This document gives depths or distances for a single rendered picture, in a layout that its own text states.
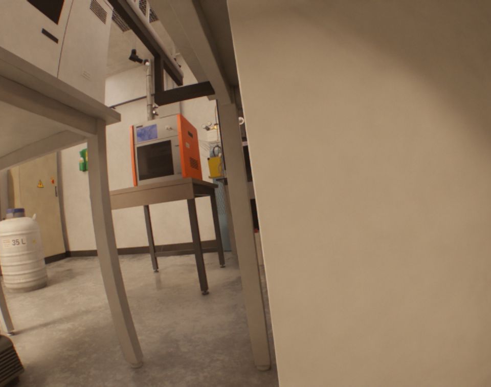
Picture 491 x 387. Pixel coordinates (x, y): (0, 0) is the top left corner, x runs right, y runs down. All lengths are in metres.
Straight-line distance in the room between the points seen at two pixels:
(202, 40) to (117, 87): 3.84
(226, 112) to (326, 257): 0.60
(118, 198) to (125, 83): 2.80
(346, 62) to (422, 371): 0.28
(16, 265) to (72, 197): 2.18
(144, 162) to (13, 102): 1.17
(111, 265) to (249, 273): 0.43
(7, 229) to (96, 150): 1.74
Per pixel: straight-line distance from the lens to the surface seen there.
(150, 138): 1.70
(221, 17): 0.51
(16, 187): 4.02
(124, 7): 0.58
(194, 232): 1.55
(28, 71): 0.66
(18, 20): 0.78
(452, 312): 0.26
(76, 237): 4.39
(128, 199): 1.62
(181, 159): 1.58
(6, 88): 0.67
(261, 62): 0.20
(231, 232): 2.04
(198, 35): 0.45
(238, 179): 0.69
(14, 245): 2.48
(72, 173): 4.42
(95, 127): 0.91
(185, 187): 1.47
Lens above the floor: 0.54
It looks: 2 degrees up
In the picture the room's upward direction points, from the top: 8 degrees counter-clockwise
